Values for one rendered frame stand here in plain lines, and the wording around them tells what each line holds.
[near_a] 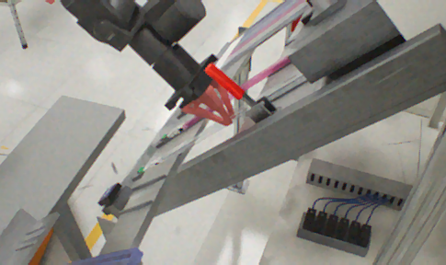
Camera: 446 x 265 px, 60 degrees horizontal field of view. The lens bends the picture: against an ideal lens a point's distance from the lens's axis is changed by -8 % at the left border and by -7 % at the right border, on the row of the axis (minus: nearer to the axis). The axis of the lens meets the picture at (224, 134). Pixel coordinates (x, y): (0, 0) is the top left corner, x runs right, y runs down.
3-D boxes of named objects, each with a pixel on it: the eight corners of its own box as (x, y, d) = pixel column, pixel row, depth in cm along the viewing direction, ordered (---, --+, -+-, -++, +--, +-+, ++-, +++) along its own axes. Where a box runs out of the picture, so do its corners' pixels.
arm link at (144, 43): (134, 30, 66) (118, 45, 62) (158, 4, 62) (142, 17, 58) (165, 60, 68) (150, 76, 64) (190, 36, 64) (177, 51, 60)
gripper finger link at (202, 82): (252, 101, 68) (211, 61, 65) (236, 130, 63) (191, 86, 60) (225, 118, 72) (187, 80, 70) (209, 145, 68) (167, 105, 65)
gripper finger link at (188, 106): (254, 97, 68) (214, 57, 66) (238, 125, 64) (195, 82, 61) (228, 114, 73) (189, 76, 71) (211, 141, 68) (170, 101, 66)
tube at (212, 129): (142, 176, 88) (139, 172, 88) (145, 171, 89) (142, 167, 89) (334, 63, 53) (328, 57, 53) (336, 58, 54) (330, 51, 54)
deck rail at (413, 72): (128, 227, 86) (106, 209, 85) (132, 221, 88) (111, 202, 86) (472, 79, 37) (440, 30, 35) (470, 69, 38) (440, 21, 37)
